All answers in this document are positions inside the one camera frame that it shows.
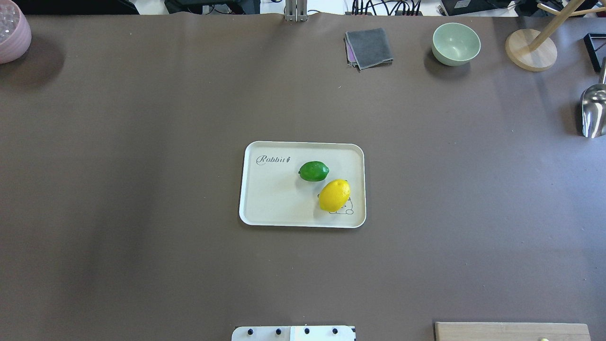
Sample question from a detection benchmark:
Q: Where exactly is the grey folded cloth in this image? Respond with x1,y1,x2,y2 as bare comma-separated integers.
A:
344,28,394,71

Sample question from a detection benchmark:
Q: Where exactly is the pink bowl with ice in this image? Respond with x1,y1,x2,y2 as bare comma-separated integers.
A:
0,0,32,64

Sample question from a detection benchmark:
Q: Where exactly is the light green bowl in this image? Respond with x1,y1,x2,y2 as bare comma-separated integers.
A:
431,22,481,66

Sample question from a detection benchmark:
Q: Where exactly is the metal scoop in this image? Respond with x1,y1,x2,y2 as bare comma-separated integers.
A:
581,83,606,138

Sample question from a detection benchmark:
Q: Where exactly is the pink folded cloth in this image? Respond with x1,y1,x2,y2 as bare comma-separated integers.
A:
344,38,358,67

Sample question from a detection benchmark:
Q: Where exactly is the yellow lemon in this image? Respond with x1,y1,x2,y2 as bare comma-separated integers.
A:
318,179,351,212

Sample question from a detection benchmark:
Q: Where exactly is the aluminium frame post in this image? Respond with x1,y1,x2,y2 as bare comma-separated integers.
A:
284,0,309,22

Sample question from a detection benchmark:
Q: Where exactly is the beige rabbit print tray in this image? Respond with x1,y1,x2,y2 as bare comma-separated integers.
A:
239,141,366,229

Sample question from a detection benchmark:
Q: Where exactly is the wooden mug tree stand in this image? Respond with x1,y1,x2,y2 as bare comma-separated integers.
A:
505,0,606,72

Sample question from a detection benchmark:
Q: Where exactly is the green lime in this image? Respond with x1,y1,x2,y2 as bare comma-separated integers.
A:
298,161,330,182

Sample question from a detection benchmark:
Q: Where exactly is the bamboo cutting board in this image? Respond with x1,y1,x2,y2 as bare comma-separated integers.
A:
434,322,591,341

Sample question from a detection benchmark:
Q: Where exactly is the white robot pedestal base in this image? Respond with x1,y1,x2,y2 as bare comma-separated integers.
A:
231,324,356,341

